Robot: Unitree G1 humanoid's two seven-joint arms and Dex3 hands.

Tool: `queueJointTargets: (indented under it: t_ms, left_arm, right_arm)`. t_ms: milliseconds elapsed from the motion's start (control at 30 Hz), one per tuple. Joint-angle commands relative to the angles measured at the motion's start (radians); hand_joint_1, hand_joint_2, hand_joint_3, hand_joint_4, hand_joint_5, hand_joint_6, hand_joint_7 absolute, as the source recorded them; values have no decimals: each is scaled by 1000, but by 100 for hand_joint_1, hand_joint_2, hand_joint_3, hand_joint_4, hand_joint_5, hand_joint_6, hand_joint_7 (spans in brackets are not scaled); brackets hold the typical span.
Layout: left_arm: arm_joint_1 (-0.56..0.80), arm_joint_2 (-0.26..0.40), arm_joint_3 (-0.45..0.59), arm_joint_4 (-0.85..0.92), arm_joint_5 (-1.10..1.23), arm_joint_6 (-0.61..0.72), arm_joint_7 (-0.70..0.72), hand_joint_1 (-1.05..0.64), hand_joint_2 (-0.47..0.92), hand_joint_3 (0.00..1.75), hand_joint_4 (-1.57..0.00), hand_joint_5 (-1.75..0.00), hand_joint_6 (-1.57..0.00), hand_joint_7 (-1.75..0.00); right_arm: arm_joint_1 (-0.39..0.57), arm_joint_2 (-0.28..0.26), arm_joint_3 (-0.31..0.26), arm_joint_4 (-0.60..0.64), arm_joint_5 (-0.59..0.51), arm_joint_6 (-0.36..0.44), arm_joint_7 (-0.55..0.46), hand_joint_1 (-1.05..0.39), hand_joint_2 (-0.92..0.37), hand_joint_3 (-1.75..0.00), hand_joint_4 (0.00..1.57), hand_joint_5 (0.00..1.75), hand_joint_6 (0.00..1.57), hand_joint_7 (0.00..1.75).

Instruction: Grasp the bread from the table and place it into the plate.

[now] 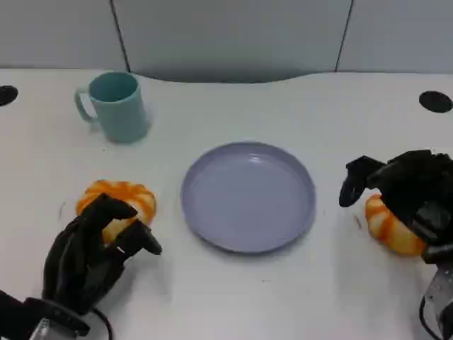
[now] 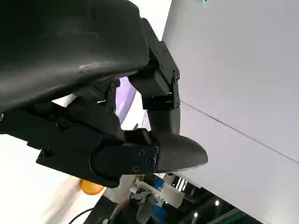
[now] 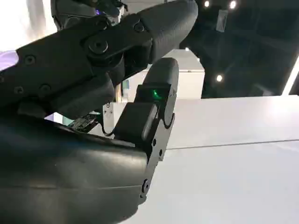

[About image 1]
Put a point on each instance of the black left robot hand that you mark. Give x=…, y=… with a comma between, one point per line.
x=78, y=262

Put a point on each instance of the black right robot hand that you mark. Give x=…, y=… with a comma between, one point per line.
x=417, y=184

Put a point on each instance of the orange and white bread roll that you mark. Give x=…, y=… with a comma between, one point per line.
x=122, y=193
x=387, y=230

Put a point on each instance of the pale green mug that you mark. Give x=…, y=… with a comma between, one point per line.
x=122, y=117

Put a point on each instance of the lilac plate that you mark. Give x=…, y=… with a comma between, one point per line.
x=247, y=198

